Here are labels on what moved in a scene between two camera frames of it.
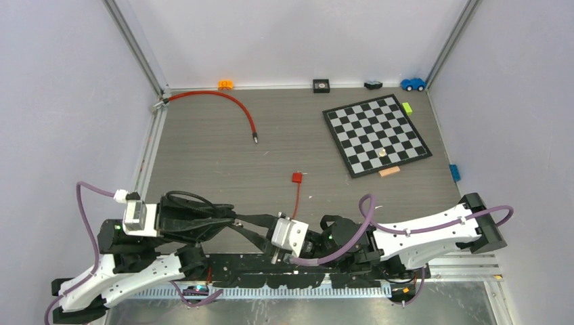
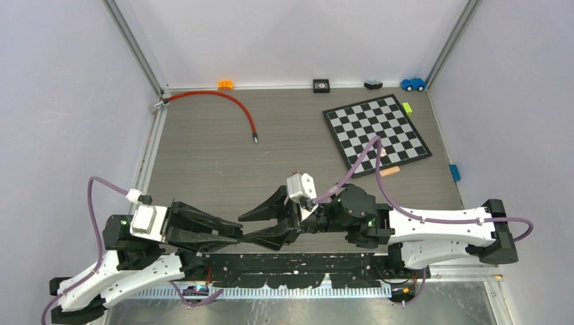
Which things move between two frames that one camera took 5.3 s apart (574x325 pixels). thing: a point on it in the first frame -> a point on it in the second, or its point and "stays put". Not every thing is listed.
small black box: x=321 y=85 stays put
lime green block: x=407 y=107 stays put
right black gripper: x=263 y=244 -> x=275 y=237
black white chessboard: x=375 y=136 stays put
